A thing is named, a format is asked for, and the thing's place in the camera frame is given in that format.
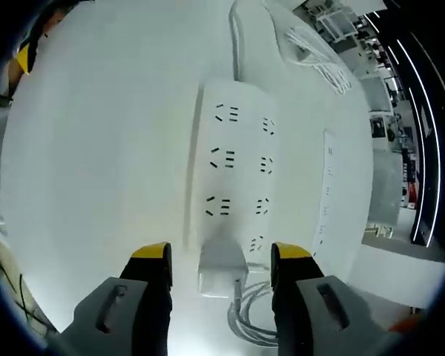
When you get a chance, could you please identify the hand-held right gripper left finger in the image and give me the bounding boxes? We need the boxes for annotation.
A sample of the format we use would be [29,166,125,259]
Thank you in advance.
[73,240,174,356]

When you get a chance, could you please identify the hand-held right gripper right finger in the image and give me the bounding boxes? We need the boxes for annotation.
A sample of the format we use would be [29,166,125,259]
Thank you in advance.
[269,241,352,356]

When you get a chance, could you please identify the white charger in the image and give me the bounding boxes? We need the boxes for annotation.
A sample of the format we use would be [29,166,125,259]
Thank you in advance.
[197,237,250,300]

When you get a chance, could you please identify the white power strip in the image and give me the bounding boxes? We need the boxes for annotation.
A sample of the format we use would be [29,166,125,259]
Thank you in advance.
[183,79,282,263]

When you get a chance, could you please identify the slim white socket strip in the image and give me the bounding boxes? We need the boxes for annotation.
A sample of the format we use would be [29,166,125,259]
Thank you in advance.
[312,128,339,257]

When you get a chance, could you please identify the white desk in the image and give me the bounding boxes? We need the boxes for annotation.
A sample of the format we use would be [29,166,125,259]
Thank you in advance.
[0,0,372,334]

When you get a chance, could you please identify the curved ceiling light strip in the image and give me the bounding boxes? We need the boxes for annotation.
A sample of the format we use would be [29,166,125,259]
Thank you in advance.
[363,13,443,245]

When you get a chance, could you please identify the white charger cable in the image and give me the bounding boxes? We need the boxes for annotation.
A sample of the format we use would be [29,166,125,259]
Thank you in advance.
[226,276,283,340]

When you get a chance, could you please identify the white power strip cable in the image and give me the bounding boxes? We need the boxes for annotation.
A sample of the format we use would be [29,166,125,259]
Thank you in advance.
[228,0,248,82]

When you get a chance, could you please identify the bundle of white cables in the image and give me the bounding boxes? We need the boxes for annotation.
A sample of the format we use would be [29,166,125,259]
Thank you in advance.
[284,27,354,96]

